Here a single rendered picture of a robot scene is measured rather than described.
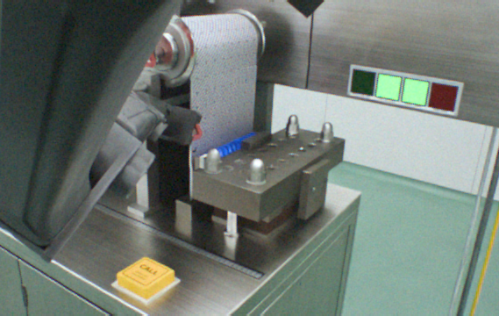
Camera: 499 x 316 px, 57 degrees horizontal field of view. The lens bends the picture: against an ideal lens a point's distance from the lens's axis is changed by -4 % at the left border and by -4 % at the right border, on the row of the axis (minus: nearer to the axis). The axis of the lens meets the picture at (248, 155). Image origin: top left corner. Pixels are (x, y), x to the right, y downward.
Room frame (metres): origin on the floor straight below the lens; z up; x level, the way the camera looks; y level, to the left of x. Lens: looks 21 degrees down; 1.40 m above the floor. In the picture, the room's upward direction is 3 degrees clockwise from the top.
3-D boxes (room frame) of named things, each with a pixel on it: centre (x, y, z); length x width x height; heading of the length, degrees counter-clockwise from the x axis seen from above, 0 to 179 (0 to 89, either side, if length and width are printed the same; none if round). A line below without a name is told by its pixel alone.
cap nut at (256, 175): (0.83, -0.02, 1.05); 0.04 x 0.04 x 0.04
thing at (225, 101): (1.02, 0.06, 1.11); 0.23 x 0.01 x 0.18; 148
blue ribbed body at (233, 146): (1.01, 0.04, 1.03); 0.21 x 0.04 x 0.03; 148
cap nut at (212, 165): (0.87, 0.07, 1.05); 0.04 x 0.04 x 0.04
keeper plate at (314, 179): (0.95, -0.15, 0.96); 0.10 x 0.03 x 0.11; 148
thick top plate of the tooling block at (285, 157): (0.99, -0.07, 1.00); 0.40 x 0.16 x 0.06; 148
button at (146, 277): (0.67, 0.16, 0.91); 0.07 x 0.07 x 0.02; 58
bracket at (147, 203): (0.94, 0.22, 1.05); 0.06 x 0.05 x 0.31; 148
